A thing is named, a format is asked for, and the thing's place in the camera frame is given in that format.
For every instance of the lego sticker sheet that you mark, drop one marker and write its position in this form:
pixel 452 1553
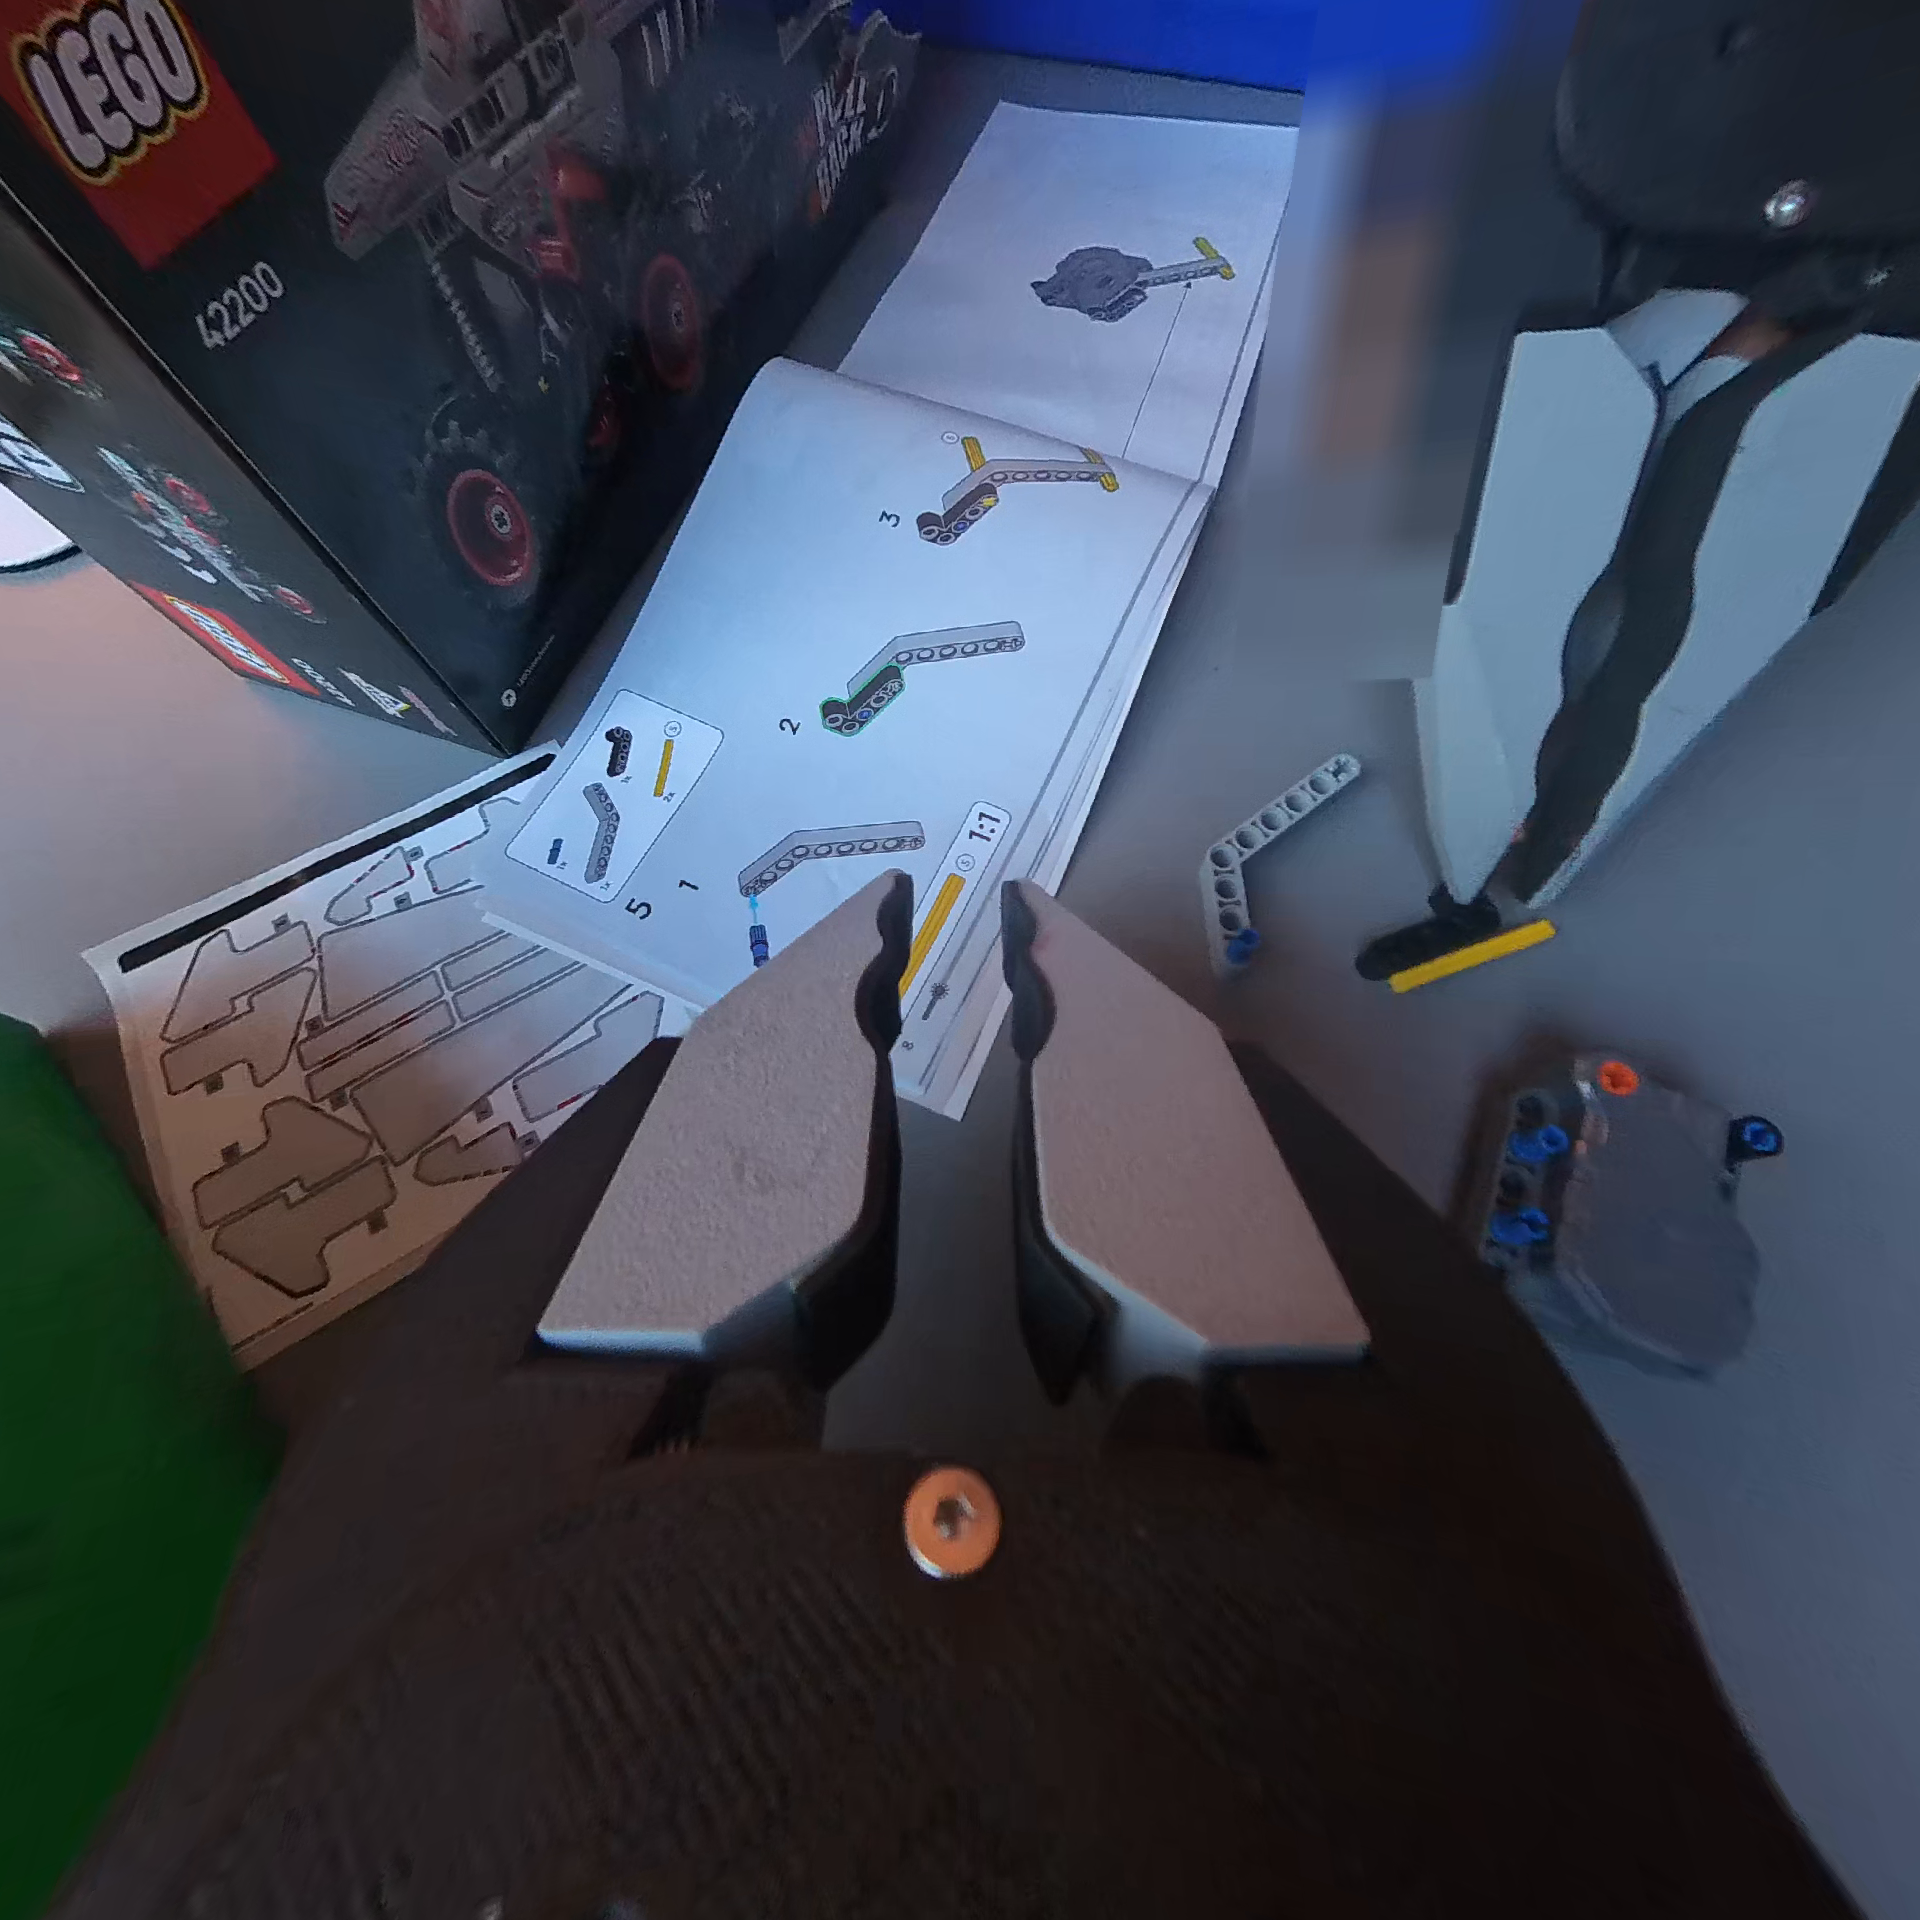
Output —
pixel 330 1080

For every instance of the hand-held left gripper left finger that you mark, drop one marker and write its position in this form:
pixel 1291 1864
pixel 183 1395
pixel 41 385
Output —
pixel 720 1155

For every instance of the black lego connector piece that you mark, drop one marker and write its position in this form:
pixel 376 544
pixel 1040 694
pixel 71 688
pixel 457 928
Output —
pixel 1425 937

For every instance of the yellow lego axle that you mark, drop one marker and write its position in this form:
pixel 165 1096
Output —
pixel 1477 956

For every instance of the grey lego motor block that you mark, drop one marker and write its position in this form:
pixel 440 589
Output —
pixel 1635 1215

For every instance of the blue plastic bin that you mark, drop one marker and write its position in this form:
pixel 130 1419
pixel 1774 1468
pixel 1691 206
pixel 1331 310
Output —
pixel 1081 38

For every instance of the green plastic bin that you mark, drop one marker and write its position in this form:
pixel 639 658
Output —
pixel 91 1426

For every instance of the lego instruction booklet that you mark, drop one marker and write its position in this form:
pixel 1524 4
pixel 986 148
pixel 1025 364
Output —
pixel 900 631

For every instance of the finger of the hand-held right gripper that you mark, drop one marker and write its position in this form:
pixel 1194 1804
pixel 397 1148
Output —
pixel 1785 495
pixel 1530 495

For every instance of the black lego set box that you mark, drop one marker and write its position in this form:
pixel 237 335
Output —
pixel 451 300

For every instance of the grey angled lego beam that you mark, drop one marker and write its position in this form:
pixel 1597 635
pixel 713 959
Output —
pixel 1275 832

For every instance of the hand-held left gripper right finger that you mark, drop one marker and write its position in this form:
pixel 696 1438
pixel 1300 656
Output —
pixel 1186 1185

